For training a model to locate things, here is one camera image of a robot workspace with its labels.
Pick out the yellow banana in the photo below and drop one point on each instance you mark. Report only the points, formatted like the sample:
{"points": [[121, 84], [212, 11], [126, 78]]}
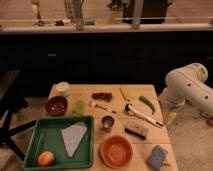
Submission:
{"points": [[125, 95]]}

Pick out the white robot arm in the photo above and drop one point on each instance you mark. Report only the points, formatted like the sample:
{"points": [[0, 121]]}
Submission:
{"points": [[187, 83]]}

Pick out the green plastic cup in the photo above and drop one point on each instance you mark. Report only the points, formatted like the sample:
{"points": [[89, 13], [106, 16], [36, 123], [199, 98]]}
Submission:
{"points": [[79, 107]]}

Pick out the small metal cup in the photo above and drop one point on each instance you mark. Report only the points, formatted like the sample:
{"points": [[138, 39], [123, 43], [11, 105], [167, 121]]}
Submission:
{"points": [[107, 123]]}

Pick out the dark red grape bunch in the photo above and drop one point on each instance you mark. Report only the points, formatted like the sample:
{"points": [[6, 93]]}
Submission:
{"points": [[102, 96]]}

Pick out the white lidded container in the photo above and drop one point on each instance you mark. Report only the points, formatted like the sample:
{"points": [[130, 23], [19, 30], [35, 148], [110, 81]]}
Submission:
{"points": [[62, 89]]}

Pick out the dark red bowl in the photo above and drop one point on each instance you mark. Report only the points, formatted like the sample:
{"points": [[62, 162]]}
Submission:
{"points": [[56, 106]]}

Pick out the grey folded cloth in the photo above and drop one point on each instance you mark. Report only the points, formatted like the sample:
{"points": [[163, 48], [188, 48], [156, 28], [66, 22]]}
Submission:
{"points": [[72, 136]]}

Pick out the orange bowl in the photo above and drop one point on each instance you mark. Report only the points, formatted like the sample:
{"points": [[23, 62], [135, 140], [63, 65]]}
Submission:
{"points": [[115, 152]]}

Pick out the green plastic tray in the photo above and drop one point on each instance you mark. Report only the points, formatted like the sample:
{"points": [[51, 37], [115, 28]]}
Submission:
{"points": [[47, 136]]}

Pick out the blue sponge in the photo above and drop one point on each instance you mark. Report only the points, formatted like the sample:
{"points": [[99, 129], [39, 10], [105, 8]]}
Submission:
{"points": [[157, 157]]}

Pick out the red yellow apple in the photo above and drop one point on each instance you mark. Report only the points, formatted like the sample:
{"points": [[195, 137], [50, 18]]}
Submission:
{"points": [[46, 158]]}

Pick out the black chair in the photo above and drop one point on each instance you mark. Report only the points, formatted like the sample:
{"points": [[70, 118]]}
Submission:
{"points": [[10, 102]]}

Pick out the white handled kitchen tool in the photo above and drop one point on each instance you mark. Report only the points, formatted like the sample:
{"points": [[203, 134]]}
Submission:
{"points": [[134, 112]]}

